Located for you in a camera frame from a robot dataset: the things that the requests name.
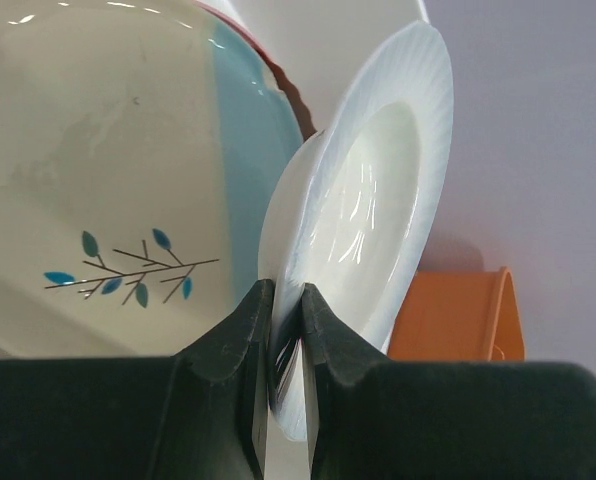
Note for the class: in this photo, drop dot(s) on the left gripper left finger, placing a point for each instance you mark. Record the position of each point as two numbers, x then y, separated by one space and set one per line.
198 414

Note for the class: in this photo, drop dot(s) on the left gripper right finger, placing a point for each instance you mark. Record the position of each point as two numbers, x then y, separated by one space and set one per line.
370 417

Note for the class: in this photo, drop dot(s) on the white fluted deep plate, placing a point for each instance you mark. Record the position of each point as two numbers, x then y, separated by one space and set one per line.
353 209

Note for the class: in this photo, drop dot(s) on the cream and blue plate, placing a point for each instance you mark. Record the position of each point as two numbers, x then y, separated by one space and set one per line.
140 144

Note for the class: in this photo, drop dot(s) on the red-brown scalloped plate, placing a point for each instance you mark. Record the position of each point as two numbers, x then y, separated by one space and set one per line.
288 90

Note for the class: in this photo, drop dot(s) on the orange plastic bin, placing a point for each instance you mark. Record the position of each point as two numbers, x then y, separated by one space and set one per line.
459 316

